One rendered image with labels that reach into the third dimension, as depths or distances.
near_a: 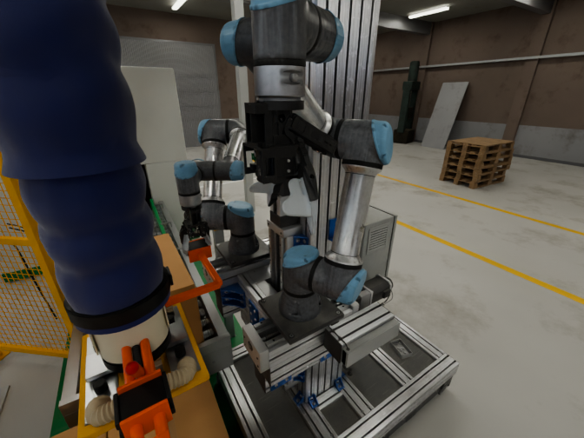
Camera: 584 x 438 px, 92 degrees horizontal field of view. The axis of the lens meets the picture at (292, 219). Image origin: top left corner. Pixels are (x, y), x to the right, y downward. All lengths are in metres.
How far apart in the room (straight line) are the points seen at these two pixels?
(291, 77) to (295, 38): 0.05
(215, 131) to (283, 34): 1.03
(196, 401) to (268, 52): 1.33
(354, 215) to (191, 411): 1.05
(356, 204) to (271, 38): 0.51
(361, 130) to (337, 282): 0.42
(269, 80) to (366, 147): 0.43
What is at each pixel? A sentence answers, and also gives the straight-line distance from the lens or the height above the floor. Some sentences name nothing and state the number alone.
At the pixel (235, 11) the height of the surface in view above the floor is 2.64.
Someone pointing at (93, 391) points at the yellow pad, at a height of 1.05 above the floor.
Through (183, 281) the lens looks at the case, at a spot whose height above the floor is 0.95.
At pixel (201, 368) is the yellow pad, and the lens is 0.90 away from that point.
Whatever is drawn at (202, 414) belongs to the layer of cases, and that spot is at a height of 0.54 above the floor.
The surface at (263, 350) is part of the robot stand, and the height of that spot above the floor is 0.99.
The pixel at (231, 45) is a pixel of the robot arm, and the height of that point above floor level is 1.81.
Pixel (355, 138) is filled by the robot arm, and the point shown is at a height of 1.62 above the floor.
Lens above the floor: 1.73
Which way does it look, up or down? 24 degrees down
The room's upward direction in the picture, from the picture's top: straight up
